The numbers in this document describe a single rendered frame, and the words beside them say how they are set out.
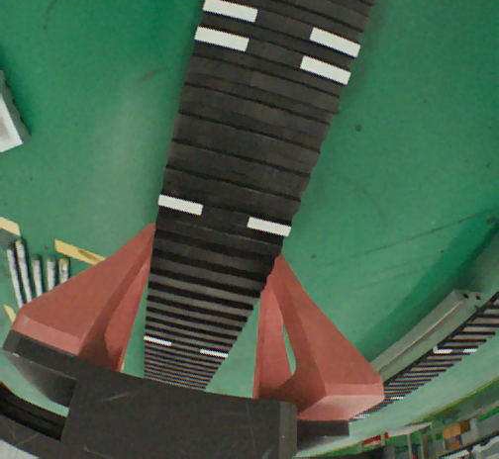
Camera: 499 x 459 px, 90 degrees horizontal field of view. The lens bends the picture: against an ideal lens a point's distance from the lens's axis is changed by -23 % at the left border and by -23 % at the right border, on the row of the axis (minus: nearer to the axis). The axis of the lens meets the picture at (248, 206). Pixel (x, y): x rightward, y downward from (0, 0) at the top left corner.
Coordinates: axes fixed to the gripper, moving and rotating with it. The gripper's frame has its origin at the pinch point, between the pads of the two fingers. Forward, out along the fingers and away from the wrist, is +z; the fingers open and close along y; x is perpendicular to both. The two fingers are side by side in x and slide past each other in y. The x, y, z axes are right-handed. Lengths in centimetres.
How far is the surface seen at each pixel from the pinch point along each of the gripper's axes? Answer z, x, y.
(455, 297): 2.3, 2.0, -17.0
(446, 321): 1.6, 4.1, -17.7
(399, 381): -0.4, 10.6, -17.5
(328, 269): 3.0, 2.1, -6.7
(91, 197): 3.0, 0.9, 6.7
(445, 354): -0.4, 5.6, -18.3
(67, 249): 3.0, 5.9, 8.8
